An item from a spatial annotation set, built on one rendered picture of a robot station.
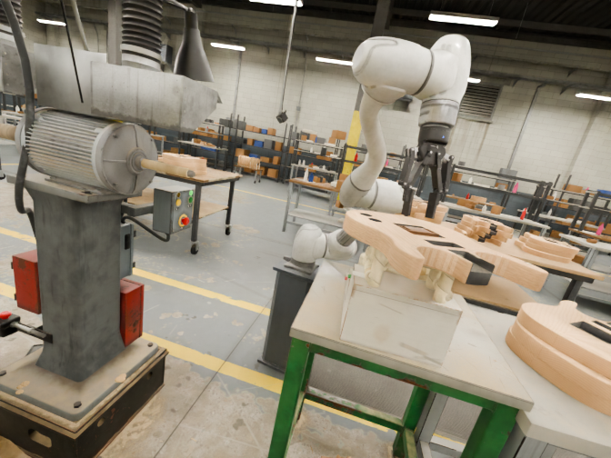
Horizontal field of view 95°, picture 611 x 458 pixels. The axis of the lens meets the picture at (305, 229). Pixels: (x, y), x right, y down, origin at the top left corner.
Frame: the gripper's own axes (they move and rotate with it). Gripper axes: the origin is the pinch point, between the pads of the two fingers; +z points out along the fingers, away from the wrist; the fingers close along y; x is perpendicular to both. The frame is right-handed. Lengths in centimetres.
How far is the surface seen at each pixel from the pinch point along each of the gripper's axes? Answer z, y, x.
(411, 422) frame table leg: 102, -45, -33
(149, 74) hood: -25, 73, -25
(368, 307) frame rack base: 27.5, 12.2, 4.0
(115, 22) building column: -390, 411, -942
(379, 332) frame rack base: 33.8, 8.2, 4.9
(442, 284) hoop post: 18.2, -2.9, 10.5
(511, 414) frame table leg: 48, -24, 20
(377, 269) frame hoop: 17.1, 11.8, 4.4
